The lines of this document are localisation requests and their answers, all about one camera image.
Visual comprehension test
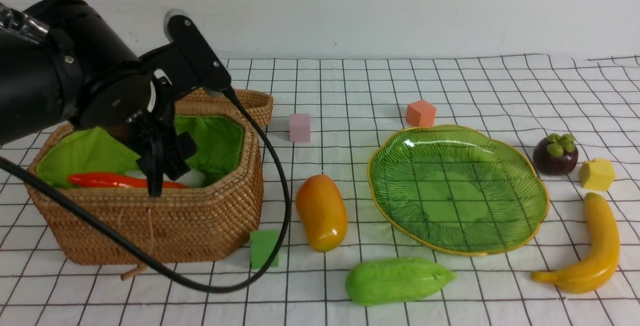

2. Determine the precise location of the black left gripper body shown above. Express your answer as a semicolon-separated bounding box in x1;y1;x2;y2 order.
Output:
105;78;180;178

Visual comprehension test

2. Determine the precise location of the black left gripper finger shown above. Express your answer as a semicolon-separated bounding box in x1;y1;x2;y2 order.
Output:
164;132;197;181
148;138;163;198

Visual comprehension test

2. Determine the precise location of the white radish with green leaves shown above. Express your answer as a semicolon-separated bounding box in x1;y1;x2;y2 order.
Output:
125;168;206;189

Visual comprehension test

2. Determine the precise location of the orange carrot with green leaves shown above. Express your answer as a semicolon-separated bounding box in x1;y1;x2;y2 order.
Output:
67;172;190;190

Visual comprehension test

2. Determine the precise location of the orange yellow mango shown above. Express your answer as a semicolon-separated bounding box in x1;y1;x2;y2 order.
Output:
295;174;349;253

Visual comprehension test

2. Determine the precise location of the purple mangosteen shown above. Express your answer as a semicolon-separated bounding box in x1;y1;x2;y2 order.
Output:
532;133;579;176

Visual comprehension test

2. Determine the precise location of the yellow banana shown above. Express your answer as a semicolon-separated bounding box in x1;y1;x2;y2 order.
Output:
530;192;621;294

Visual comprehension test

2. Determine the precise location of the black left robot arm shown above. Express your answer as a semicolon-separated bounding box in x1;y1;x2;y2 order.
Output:
0;0;196;197

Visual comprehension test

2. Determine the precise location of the green basket lining cloth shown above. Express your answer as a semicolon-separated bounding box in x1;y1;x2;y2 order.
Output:
35;115;245;189

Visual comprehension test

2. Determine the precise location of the woven basket lid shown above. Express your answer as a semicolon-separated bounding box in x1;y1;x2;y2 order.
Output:
174;88;274;127

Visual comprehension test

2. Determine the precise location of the pink foam cube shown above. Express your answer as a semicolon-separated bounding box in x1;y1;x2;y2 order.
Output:
288;113;312;143

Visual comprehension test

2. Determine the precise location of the green foam cube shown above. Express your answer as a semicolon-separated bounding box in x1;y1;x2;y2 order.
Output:
249;229;281;271

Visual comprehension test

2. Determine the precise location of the white checkered tablecloth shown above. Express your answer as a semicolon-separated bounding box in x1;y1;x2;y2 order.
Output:
1;54;639;326

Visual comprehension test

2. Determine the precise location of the orange foam cube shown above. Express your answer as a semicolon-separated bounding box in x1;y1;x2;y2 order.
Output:
405;99;437;128

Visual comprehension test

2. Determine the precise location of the green glass leaf plate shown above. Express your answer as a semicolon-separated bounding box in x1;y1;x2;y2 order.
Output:
366;124;551;257

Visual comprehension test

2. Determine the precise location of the yellow foam cube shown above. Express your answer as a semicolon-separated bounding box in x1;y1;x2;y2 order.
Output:
578;158;617;192

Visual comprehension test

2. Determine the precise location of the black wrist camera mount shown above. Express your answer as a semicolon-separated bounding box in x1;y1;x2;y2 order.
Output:
139;9;235;102

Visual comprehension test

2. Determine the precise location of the black cable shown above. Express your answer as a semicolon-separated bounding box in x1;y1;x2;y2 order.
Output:
0;87;292;294

